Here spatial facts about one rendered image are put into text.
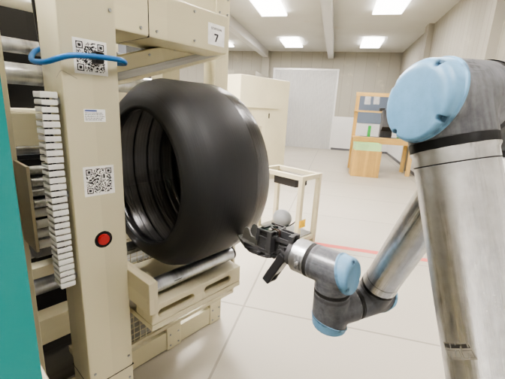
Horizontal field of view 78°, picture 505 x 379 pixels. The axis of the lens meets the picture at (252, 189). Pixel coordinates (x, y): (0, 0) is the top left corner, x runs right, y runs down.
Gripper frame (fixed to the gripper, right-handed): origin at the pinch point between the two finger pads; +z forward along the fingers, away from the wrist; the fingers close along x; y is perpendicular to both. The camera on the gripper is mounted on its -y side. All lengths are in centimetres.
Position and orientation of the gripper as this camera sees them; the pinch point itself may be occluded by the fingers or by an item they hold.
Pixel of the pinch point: (242, 238)
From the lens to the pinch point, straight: 99.8
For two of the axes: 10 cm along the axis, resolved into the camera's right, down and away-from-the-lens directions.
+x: -6.6, 1.5, -7.3
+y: 0.5, -9.7, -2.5
